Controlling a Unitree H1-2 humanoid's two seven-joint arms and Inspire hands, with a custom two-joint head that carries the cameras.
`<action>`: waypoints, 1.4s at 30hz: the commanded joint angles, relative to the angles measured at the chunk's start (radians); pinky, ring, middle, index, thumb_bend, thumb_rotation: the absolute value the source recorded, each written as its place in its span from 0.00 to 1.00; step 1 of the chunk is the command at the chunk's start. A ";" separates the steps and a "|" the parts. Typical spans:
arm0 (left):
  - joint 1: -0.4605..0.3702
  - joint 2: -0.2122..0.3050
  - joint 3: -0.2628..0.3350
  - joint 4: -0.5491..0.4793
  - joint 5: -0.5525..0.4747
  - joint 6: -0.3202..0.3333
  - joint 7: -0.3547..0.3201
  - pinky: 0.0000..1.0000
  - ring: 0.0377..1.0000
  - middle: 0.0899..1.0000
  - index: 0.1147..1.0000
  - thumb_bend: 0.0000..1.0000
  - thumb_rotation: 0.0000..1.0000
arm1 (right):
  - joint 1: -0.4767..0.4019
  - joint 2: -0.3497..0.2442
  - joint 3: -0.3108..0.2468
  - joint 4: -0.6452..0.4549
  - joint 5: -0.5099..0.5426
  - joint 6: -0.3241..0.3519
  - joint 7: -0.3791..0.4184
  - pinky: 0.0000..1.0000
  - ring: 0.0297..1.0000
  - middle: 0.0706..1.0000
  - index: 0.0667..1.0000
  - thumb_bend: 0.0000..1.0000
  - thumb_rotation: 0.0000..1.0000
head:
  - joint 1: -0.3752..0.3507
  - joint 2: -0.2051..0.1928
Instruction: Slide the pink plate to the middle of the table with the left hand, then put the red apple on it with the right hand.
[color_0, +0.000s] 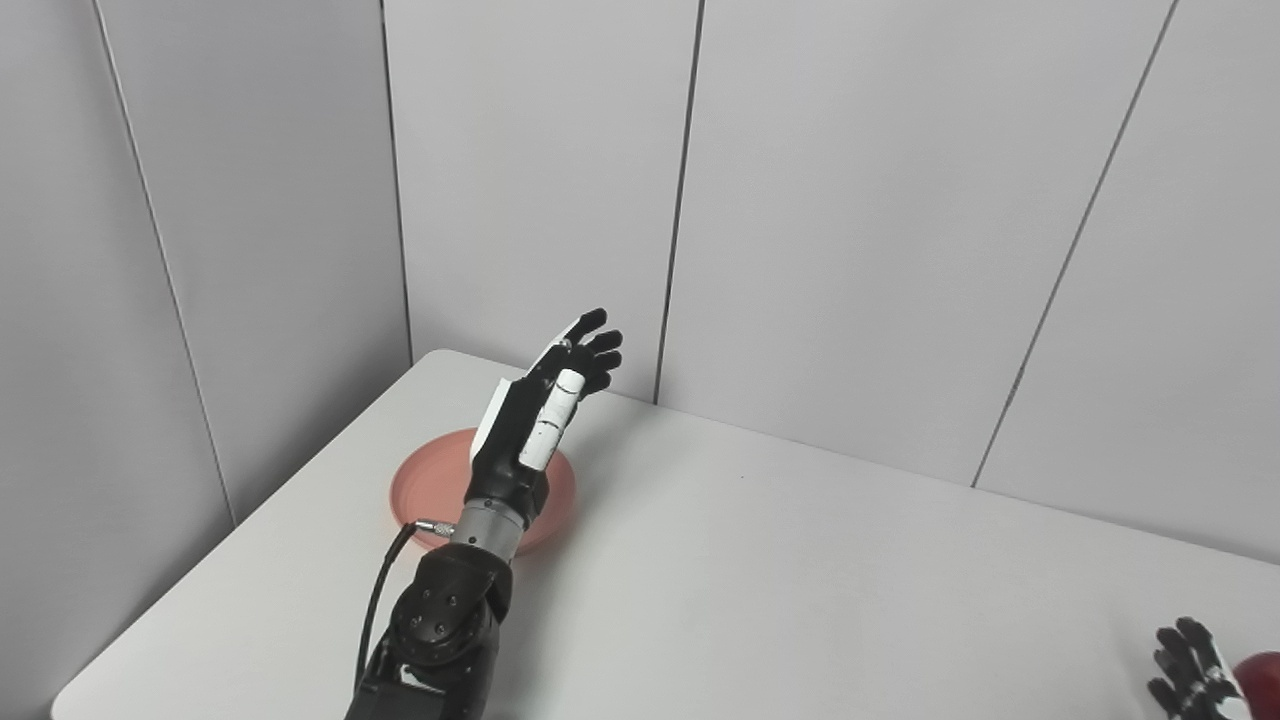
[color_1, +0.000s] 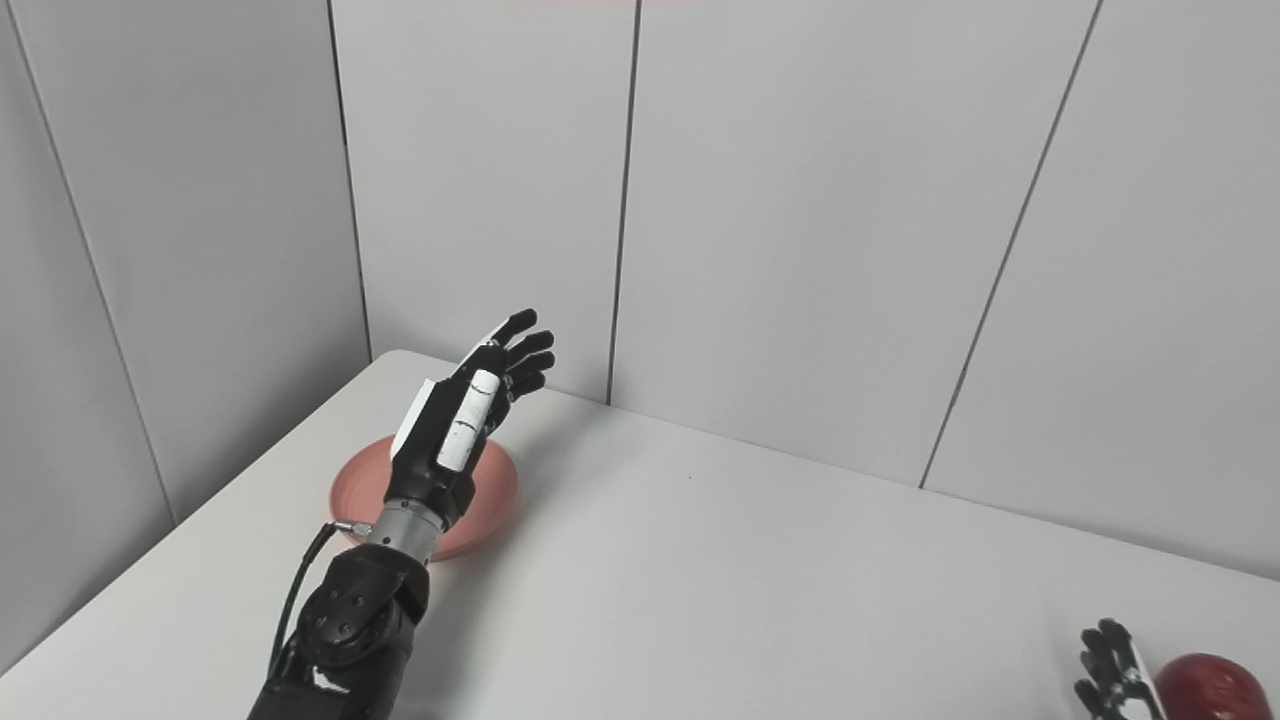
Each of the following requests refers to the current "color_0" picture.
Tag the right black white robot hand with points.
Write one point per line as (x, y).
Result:
(1195, 675)

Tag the pink plastic plate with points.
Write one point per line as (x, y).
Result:
(560, 500)

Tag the red apple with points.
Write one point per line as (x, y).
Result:
(1262, 685)

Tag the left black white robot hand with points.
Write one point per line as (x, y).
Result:
(520, 430)

